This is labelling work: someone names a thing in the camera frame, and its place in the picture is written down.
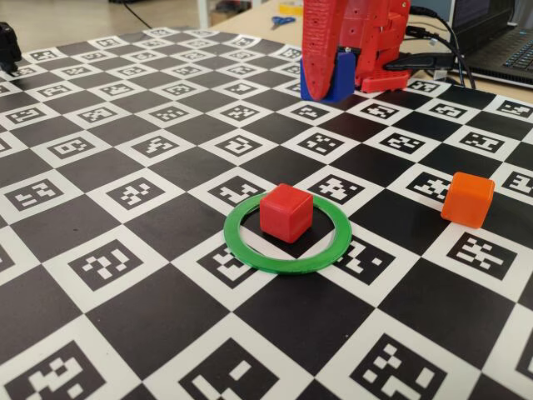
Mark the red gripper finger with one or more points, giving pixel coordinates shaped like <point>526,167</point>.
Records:
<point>362,29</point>
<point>318,50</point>

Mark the blue cube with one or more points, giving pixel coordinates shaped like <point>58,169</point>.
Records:
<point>343,79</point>

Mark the red cube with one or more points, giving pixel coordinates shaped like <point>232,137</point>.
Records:
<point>283,212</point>

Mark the orange cube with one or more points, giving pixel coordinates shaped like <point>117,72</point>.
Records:
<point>468,200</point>

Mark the red perforated robot base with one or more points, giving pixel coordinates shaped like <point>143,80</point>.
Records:
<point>387,82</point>

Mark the red robot arm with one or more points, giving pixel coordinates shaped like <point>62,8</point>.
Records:
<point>395,41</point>

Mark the yellow tape roll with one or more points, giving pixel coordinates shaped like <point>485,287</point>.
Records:
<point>291,8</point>

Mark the small silver adapter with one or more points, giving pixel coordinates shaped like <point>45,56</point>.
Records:
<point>440,75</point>

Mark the cardboard box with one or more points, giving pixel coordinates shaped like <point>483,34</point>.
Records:
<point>227,18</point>

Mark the white table leg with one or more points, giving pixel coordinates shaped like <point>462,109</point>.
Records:
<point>204,12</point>

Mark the dark laptop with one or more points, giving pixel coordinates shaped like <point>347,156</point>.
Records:
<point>491,50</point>

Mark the black clamp device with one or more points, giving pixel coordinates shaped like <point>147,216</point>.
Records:
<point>8,46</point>

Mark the black white marker checkerboard mat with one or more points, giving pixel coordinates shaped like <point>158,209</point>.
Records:
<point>125,316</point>

